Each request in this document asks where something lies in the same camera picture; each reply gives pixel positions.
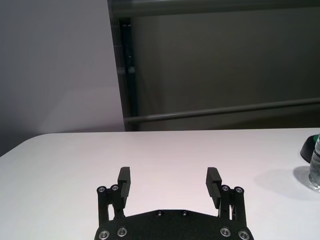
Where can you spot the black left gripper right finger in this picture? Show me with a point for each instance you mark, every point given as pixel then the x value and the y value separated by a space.
pixel 213 190

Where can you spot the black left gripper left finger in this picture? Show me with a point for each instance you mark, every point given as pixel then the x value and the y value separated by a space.
pixel 123 192

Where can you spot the clear water bottle green label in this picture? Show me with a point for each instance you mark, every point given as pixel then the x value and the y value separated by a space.
pixel 315 170

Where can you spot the green push button black base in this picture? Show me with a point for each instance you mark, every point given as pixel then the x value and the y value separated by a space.
pixel 306 150

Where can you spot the thin grey horizontal rail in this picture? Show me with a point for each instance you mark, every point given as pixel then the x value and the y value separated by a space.
pixel 212 111

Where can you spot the dark vertical frame post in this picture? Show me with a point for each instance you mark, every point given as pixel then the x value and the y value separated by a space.
pixel 128 75

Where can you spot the thick grey horizontal rail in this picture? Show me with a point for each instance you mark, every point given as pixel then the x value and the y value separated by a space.
pixel 212 8

